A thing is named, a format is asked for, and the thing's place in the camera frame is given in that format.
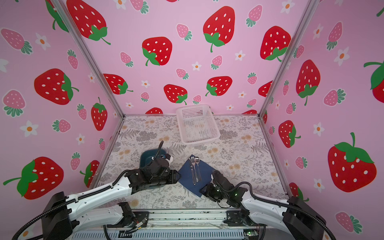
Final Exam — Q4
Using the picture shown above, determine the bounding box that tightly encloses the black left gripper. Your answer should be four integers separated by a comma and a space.
152, 168, 184, 187

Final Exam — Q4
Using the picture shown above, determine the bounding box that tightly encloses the dark blue paper napkin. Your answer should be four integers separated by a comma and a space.
178, 155, 214, 197

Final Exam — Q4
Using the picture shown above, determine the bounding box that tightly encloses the silver metal knife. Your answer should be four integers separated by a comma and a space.
188, 159, 197, 185

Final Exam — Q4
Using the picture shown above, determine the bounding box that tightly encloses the silver metal fork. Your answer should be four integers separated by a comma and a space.
189, 156, 197, 186

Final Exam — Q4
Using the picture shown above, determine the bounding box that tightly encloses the silver metal spoon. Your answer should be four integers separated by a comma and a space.
195, 157, 202, 182

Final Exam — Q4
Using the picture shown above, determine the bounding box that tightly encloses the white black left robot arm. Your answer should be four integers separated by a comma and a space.
13, 158, 181, 240

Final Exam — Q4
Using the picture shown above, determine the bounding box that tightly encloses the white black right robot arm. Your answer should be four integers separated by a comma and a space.
200, 170, 336, 240

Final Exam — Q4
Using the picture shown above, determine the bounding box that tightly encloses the dark teal plastic tray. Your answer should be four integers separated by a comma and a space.
140, 149, 167, 168

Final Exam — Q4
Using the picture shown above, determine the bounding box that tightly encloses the white perforated plastic basket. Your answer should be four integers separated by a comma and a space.
176, 105, 221, 147

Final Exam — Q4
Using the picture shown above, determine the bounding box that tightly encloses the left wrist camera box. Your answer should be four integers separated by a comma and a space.
161, 154, 174, 165

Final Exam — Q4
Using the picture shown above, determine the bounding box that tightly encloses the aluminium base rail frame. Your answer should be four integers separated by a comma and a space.
68, 208, 316, 240

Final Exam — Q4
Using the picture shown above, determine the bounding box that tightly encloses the aluminium corner post left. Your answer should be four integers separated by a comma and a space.
52, 0, 125, 119

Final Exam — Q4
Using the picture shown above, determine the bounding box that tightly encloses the aluminium corner post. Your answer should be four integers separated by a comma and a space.
259, 0, 320, 119
52, 0, 125, 119

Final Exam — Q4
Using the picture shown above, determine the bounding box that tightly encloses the aluminium corner post right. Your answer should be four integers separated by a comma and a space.
259, 0, 320, 119

